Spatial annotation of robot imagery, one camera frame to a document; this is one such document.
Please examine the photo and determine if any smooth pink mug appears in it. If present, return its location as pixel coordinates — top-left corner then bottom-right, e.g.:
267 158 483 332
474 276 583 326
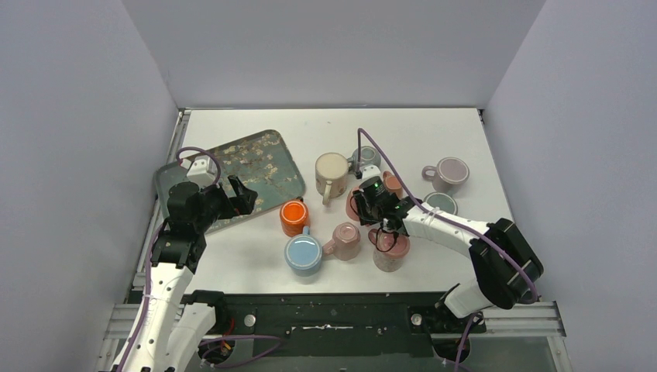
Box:
346 187 359 222

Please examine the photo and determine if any light blue ribbed mug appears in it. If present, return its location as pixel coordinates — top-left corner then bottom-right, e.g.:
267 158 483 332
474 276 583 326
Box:
284 226 323 277

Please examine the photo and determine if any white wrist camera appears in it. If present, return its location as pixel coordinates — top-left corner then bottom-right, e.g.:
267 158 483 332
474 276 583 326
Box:
359 164 382 181
186 157 218 188

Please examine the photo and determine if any lilac ribbed mug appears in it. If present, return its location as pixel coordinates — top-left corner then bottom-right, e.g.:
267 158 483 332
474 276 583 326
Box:
421 157 470 194

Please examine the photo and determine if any speckled dark pink mug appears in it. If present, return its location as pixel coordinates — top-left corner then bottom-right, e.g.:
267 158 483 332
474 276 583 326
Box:
368 229 411 272

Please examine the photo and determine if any grey-blue round mug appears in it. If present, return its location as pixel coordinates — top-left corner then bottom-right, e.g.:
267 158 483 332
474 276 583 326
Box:
347 146 382 174

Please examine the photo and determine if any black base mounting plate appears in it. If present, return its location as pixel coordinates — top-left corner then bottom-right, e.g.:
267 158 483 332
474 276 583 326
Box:
192 291 485 368

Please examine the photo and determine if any salmon dotted mug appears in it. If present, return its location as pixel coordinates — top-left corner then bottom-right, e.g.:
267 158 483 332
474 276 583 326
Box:
382 170 404 199

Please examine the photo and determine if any blue floral blossom tray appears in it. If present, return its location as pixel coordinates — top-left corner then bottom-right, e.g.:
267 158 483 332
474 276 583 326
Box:
154 129 307 236

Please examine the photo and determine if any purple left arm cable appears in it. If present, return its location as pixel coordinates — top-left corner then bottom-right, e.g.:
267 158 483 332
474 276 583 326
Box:
115 147 284 372

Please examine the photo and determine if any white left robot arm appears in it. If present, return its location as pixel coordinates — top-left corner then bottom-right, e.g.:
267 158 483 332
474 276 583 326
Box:
111 175 258 371

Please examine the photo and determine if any cream floral mug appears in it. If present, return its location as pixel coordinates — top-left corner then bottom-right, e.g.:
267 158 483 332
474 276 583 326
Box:
315 152 349 206

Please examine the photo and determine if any faceted pink mug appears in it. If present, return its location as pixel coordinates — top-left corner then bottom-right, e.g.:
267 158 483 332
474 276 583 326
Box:
322 222 361 261

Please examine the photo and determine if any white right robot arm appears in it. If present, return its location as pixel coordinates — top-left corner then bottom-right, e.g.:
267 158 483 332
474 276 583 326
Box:
353 177 545 319

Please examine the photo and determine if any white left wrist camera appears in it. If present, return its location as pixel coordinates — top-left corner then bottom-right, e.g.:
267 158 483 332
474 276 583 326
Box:
186 157 218 188

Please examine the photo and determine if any grey-green mug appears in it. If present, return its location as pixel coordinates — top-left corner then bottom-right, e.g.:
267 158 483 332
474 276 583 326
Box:
423 191 459 215

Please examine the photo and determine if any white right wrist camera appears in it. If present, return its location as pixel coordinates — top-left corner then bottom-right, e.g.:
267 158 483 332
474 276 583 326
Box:
359 164 382 181

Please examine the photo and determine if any orange mug black handle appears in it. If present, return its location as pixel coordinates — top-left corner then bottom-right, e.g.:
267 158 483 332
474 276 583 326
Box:
279 198 311 237

